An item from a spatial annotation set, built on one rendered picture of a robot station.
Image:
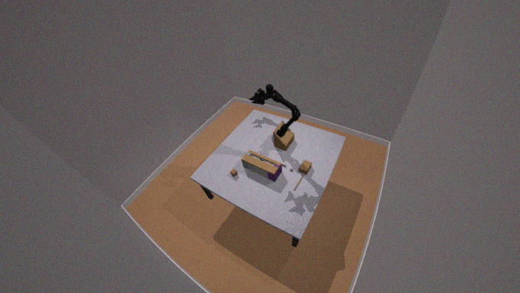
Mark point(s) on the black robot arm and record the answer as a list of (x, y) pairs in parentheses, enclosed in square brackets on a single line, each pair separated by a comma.
[(278, 98)]

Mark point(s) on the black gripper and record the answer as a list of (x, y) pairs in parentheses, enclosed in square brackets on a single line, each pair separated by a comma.
[(258, 99)]

